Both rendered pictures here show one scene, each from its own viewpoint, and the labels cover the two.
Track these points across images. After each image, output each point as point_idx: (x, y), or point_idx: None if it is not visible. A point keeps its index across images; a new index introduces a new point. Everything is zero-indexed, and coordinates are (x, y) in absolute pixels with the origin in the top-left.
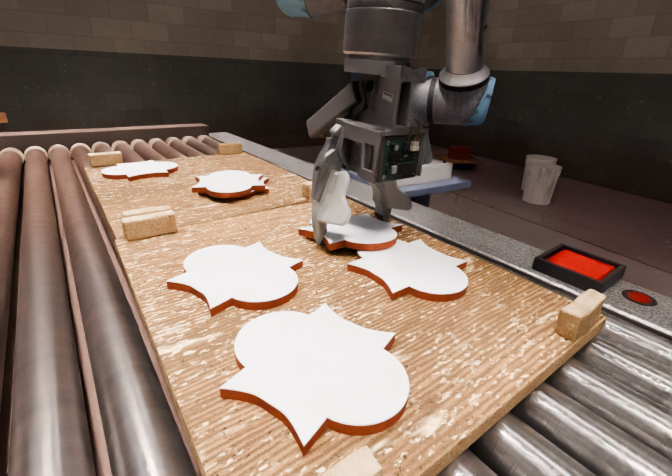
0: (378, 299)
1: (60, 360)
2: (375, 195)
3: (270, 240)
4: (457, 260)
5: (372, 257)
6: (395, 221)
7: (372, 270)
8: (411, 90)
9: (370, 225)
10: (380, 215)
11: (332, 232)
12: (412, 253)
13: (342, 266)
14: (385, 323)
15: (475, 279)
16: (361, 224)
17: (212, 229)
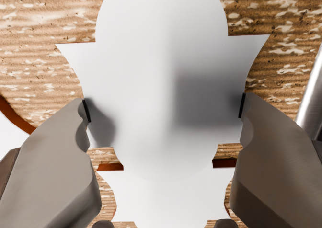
0: (103, 206)
1: None
2: (248, 133)
3: (3, 23)
4: (222, 215)
5: (135, 175)
6: (305, 70)
7: (116, 193)
8: None
9: (199, 116)
10: (238, 114)
11: (110, 109)
12: (190, 188)
13: (99, 153)
14: (90, 224)
15: (214, 222)
16: (189, 101)
17: None
